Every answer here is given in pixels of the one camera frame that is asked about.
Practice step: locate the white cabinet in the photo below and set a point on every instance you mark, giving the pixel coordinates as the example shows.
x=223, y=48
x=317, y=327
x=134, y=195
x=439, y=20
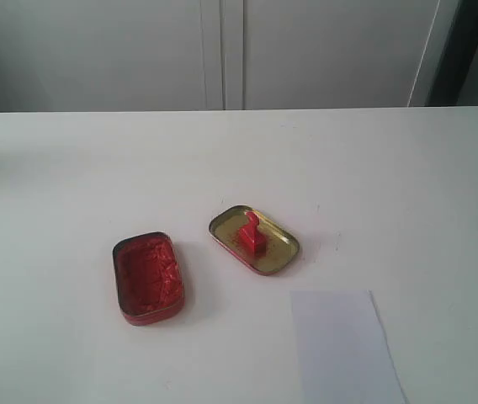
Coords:
x=216, y=55

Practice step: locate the red ink paste tin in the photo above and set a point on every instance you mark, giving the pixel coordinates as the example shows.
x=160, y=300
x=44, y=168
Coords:
x=148, y=279

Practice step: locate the white paper sheet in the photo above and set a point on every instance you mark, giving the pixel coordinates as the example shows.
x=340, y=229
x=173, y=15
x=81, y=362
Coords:
x=342, y=349

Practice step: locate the gold tin lid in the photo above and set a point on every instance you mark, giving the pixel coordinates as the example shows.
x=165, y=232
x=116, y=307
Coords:
x=282, y=246

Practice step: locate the red plastic stamp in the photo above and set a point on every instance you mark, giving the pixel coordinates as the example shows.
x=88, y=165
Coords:
x=250, y=235

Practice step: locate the dark vertical post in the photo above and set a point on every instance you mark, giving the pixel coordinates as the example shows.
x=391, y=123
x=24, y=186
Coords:
x=456, y=58

